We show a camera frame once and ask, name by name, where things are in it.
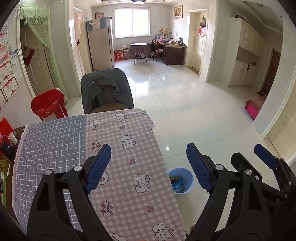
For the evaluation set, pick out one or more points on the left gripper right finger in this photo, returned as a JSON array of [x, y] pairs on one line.
[[249, 219]]

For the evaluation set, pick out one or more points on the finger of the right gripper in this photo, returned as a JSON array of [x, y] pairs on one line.
[[265, 156], [252, 166]]

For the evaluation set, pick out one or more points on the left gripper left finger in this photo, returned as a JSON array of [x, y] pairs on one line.
[[49, 218]]

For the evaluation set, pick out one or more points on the blue plastic trash bin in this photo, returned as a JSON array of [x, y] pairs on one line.
[[182, 180]]

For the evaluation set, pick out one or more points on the pink small stool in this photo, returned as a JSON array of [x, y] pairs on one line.
[[254, 105]]

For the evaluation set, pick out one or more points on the pink and grey checked tablecloth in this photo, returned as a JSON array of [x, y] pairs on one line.
[[134, 199]]

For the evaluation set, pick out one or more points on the white paper cup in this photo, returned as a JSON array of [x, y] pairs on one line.
[[13, 138]]

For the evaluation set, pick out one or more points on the red gift box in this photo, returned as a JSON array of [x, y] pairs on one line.
[[5, 129]]

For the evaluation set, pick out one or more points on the dark wooden desk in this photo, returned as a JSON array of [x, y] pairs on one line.
[[173, 54]]

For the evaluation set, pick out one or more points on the chair with grey jacket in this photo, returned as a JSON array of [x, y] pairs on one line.
[[108, 86]]

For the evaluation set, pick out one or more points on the wooden desk chair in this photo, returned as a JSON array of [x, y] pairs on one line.
[[158, 50]]

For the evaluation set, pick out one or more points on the round table with cloth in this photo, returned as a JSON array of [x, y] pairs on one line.
[[139, 51]]

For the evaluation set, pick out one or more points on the beige refrigerator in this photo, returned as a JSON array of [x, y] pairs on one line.
[[100, 40]]

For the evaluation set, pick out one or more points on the green door curtain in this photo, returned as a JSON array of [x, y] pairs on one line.
[[38, 18]]

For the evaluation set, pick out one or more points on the cream wall cabinet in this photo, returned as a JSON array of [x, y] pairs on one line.
[[244, 53]]

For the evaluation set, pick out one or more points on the framed wall picture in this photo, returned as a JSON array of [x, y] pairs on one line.
[[178, 12]]

